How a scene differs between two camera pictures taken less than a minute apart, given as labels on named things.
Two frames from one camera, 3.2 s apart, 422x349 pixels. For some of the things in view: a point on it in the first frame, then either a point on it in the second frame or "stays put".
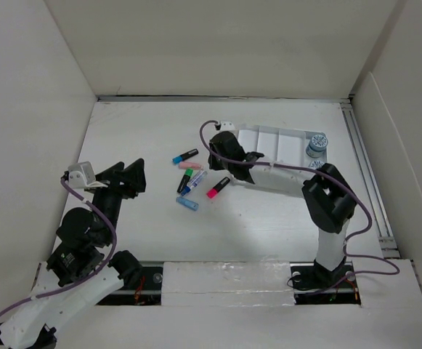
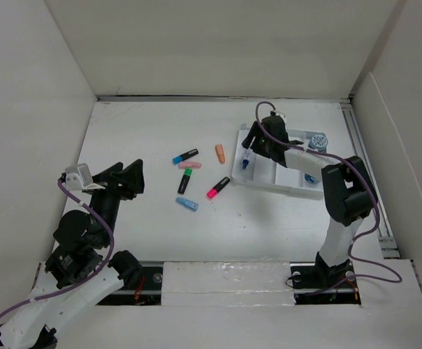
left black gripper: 128,181 stays put
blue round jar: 317,143 stays put
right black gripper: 215,163 to 256,130
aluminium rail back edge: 292,98 stays put
